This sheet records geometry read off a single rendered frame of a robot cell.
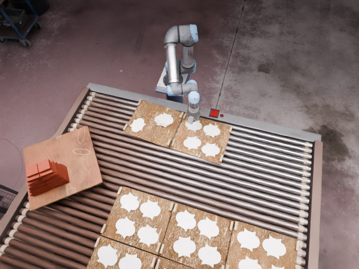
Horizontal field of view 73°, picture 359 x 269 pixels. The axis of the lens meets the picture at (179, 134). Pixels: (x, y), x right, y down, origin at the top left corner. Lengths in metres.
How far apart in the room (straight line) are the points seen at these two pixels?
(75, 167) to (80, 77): 2.21
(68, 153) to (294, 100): 2.79
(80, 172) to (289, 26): 3.81
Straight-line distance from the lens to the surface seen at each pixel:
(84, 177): 1.88
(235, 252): 1.76
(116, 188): 1.90
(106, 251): 1.81
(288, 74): 3.84
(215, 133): 1.98
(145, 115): 2.11
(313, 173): 2.03
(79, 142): 2.01
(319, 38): 4.56
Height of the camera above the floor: 2.67
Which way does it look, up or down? 61 degrees down
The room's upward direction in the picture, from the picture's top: 5 degrees counter-clockwise
